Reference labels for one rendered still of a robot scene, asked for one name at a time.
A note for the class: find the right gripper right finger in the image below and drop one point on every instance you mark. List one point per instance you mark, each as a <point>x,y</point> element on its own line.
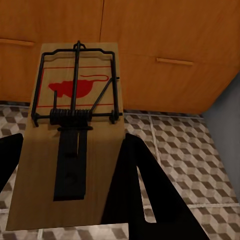
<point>174,219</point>

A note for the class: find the mousetrap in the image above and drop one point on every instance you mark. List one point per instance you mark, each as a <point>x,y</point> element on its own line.
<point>72,165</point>

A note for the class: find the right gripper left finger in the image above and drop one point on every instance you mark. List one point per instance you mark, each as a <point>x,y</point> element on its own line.
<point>10,150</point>

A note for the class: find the cabinet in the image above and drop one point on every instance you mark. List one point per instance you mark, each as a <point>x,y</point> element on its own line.
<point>175,56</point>

